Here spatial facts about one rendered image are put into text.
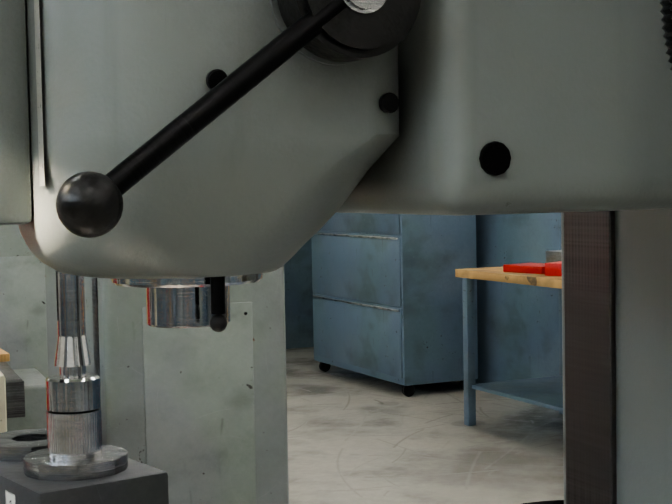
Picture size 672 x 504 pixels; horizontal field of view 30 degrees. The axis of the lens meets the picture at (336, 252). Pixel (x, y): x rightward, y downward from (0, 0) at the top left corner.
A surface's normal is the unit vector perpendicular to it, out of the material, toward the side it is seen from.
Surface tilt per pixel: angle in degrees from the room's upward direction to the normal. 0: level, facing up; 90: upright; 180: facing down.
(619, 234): 90
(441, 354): 90
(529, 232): 90
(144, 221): 123
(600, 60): 90
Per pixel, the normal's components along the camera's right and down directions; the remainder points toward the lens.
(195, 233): 0.37, 0.57
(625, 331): -0.90, 0.04
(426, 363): 0.43, 0.04
